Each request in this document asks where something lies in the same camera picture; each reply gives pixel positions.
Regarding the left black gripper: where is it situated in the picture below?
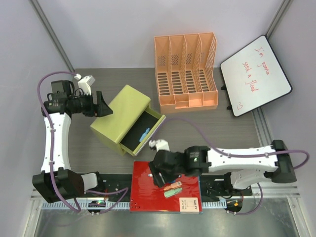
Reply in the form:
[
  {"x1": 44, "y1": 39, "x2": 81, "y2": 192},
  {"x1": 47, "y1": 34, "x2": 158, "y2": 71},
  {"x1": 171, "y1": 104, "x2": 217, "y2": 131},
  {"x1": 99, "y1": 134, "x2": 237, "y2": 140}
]
[{"x1": 72, "y1": 91, "x2": 113, "y2": 117}]

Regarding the green highlighter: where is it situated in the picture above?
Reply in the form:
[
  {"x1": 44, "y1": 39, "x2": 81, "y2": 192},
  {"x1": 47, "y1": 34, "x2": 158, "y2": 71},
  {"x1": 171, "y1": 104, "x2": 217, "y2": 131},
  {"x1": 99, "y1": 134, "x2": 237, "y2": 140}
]
[{"x1": 163, "y1": 187, "x2": 182, "y2": 198}]

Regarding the green metal drawer cabinet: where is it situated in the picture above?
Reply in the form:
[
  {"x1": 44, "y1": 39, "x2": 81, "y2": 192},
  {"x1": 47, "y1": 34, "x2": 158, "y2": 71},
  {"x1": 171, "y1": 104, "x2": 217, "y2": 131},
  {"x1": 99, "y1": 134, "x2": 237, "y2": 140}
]
[{"x1": 90, "y1": 85, "x2": 166, "y2": 157}]

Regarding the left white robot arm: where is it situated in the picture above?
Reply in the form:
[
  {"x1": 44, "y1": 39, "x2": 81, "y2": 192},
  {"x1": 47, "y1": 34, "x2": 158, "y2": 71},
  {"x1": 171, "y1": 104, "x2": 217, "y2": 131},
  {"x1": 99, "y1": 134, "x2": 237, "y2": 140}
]
[{"x1": 32, "y1": 76, "x2": 113, "y2": 203}]

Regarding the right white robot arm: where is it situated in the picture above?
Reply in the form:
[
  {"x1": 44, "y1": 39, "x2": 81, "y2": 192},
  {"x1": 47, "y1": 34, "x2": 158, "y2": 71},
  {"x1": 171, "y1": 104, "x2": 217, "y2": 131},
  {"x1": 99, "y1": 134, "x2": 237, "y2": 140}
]
[{"x1": 149, "y1": 140, "x2": 297, "y2": 195}]

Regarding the orange highlighter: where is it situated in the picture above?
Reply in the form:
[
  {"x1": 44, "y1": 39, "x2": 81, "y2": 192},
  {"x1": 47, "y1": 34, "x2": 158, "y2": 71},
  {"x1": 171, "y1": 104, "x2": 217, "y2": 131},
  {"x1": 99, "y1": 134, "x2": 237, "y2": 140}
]
[{"x1": 163, "y1": 181, "x2": 182, "y2": 191}]

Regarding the red A4 folder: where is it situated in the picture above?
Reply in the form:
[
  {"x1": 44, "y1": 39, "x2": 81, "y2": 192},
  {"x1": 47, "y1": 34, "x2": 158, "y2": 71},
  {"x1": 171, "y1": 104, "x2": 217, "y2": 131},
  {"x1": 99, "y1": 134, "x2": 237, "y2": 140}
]
[{"x1": 130, "y1": 161, "x2": 202, "y2": 214}]

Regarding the orange plastic file organizer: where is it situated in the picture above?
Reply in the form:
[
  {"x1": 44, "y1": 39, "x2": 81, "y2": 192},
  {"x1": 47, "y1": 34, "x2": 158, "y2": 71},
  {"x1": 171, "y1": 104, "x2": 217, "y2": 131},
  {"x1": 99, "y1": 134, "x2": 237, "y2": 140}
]
[{"x1": 154, "y1": 32, "x2": 218, "y2": 114}]

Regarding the small whiteboard with writing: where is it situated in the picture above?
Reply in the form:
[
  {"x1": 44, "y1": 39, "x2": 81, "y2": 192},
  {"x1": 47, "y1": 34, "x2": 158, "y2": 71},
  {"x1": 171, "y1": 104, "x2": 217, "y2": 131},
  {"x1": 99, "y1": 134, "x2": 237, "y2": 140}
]
[{"x1": 220, "y1": 35, "x2": 293, "y2": 117}]

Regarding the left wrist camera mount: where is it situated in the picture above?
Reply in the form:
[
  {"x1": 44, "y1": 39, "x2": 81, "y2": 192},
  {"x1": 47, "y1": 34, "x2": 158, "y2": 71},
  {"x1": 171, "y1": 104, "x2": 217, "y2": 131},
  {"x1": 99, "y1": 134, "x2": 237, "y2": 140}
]
[{"x1": 74, "y1": 74, "x2": 95, "y2": 95}]

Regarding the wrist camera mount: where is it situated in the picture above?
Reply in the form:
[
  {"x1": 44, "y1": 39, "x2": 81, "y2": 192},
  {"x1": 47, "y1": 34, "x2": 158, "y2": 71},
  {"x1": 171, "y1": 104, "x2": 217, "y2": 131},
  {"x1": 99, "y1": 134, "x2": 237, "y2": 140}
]
[
  {"x1": 74, "y1": 74, "x2": 95, "y2": 95},
  {"x1": 149, "y1": 139, "x2": 170, "y2": 151}
]

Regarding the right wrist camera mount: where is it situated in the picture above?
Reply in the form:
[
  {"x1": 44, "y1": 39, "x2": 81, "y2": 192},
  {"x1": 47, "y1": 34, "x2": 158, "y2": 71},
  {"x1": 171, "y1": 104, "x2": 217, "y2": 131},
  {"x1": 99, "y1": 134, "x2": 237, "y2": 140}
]
[{"x1": 149, "y1": 139, "x2": 170, "y2": 151}]

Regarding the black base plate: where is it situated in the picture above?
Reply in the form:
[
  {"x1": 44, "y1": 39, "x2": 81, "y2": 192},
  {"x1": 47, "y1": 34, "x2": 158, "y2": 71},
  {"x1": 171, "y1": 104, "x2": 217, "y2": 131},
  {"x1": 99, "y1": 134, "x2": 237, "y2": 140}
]
[{"x1": 78, "y1": 173, "x2": 252, "y2": 201}]

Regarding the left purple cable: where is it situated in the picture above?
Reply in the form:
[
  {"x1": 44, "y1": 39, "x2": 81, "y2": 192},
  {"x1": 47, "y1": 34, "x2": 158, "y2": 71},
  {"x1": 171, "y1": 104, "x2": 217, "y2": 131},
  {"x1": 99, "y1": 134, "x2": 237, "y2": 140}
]
[{"x1": 37, "y1": 71, "x2": 129, "y2": 213}]

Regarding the purple cable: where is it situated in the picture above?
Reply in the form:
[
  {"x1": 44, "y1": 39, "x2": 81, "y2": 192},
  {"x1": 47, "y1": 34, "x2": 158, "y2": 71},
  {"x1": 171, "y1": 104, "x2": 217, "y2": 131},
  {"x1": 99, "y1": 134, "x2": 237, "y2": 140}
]
[
  {"x1": 152, "y1": 118, "x2": 310, "y2": 215},
  {"x1": 37, "y1": 71, "x2": 129, "y2": 213}
]

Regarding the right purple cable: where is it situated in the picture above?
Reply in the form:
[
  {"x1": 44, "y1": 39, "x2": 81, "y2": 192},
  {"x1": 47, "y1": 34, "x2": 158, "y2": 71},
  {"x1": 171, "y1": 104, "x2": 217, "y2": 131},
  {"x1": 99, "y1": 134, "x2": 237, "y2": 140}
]
[{"x1": 152, "y1": 118, "x2": 310, "y2": 215}]

